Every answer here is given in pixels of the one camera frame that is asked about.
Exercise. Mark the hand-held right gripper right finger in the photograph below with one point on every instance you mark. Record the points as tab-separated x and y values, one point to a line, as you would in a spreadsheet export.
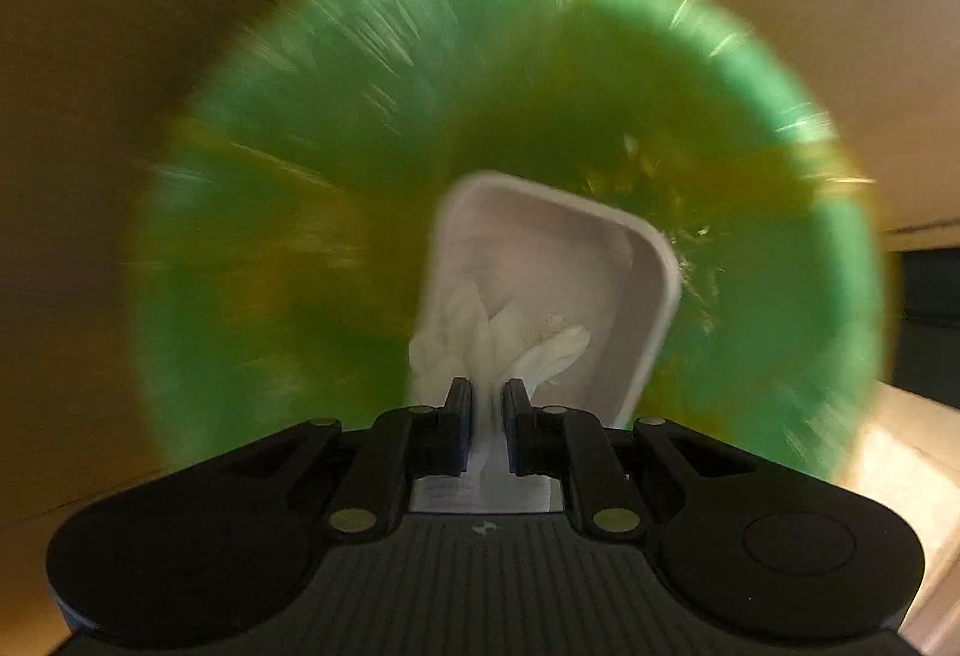
516	419

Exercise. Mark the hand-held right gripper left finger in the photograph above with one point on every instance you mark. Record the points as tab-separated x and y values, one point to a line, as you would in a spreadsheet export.
459	418

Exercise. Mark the white tissue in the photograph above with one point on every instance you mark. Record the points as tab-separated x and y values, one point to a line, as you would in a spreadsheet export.
491	345

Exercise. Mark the white foam tray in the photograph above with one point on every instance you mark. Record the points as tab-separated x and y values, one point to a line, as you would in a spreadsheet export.
577	259

